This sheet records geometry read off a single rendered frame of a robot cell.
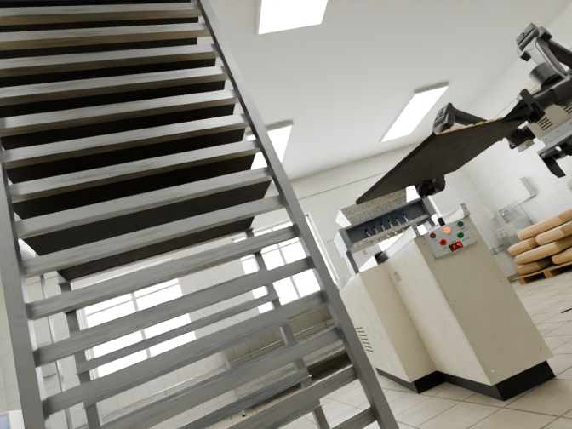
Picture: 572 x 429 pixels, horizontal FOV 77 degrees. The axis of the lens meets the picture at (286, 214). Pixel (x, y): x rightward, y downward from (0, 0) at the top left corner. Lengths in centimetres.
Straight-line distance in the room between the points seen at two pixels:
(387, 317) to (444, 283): 72
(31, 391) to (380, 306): 215
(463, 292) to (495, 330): 22
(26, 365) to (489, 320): 184
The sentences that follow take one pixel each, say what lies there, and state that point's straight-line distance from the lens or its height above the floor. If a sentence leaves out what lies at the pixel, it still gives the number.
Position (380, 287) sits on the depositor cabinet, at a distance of 262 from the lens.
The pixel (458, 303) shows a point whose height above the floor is 47.
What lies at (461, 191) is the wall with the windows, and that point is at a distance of 758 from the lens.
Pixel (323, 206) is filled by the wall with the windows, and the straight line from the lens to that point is 627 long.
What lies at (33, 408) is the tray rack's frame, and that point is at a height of 70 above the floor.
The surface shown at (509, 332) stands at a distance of 211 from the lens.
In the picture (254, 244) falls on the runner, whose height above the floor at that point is 86.
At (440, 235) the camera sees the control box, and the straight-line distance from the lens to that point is 202.
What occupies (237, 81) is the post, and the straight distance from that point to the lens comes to 112.
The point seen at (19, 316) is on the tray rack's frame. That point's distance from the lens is 85.
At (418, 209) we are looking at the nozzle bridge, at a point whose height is 111.
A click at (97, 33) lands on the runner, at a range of 125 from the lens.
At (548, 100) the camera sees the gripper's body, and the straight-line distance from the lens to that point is 140.
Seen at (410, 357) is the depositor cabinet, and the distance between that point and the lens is 265.
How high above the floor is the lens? 64
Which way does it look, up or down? 17 degrees up
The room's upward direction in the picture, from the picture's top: 23 degrees counter-clockwise
